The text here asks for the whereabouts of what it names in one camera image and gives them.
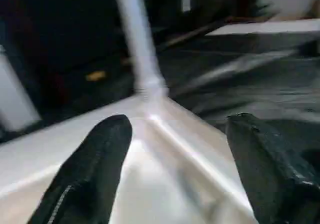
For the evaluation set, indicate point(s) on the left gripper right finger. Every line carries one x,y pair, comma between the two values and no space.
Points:
270,179

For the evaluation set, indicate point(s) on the white plastic table leg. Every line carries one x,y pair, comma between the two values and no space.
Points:
140,34
15,89

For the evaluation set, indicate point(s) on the white plastic table top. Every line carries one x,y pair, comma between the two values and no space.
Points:
162,159

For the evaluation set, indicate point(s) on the black mat cover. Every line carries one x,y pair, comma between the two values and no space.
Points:
250,84

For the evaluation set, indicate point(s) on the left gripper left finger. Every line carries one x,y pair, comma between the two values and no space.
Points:
87,179

